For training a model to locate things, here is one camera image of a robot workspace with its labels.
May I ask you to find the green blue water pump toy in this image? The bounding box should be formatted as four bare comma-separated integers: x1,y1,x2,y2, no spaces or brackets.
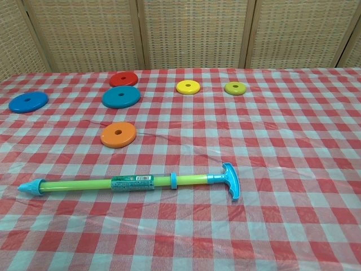
18,162,240,202

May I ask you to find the red white checkered tablecloth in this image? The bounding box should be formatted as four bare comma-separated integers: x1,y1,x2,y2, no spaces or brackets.
0,67,361,271

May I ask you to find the woven bamboo folding screen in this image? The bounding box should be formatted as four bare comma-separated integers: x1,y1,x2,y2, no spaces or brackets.
0,0,361,82

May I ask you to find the yellow plastic ring disc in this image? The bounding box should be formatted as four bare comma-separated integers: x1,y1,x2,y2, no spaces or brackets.
175,80,201,95

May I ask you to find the orange plastic ring disc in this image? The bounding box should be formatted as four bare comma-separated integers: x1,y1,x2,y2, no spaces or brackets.
100,121,138,149

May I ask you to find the large teal plastic ring disc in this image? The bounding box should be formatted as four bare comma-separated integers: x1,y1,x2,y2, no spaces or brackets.
102,85,142,109

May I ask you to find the red plastic ring disc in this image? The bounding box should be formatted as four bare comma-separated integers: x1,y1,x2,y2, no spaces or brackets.
109,71,139,88

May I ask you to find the small olive plastic ring disc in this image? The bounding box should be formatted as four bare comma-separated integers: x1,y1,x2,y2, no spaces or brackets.
224,81,247,96

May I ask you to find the blue plastic ring disc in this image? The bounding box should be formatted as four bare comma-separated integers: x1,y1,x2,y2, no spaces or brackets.
8,91,50,114

